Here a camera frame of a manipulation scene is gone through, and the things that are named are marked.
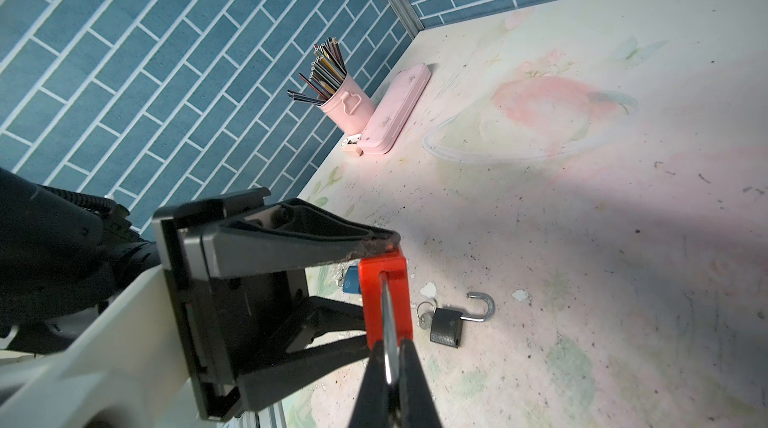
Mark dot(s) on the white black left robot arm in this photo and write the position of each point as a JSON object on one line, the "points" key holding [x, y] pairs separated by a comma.
{"points": [[90, 303]]}

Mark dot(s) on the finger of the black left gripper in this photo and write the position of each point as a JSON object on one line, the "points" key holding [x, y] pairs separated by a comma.
{"points": [[285, 363], [289, 236]]}

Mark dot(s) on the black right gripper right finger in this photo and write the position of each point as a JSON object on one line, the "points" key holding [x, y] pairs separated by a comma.
{"points": [[416, 406]]}

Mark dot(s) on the blue padlock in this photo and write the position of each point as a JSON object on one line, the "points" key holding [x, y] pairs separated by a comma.
{"points": [[351, 281]]}

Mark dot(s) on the pink pencil case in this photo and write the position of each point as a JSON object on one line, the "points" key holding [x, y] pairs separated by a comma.
{"points": [[394, 109]]}

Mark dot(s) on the coloured pencils bundle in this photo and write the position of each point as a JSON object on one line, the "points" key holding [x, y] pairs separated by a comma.
{"points": [[327, 73]]}

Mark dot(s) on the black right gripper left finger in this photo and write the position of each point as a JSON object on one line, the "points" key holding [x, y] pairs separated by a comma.
{"points": [[372, 405]]}

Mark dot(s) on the black padlock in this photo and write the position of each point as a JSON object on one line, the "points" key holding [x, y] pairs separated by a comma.
{"points": [[445, 325]]}

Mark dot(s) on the pink pencil cup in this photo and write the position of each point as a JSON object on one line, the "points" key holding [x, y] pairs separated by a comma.
{"points": [[349, 108]]}

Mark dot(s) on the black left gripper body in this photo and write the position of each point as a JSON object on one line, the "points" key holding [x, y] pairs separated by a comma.
{"points": [[221, 322]]}

